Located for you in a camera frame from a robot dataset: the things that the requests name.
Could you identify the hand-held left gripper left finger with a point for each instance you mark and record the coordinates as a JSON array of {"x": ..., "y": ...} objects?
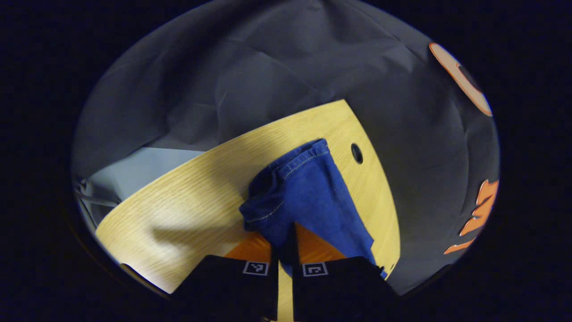
[{"x": 232, "y": 286}]

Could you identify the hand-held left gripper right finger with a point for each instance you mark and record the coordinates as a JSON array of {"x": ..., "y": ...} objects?
[{"x": 339, "y": 286}]

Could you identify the blue denim jeans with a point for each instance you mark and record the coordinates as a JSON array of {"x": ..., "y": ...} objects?
[{"x": 308, "y": 192}]

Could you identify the black backdrop cloth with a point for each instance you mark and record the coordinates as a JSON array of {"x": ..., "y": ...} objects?
[{"x": 223, "y": 67}]

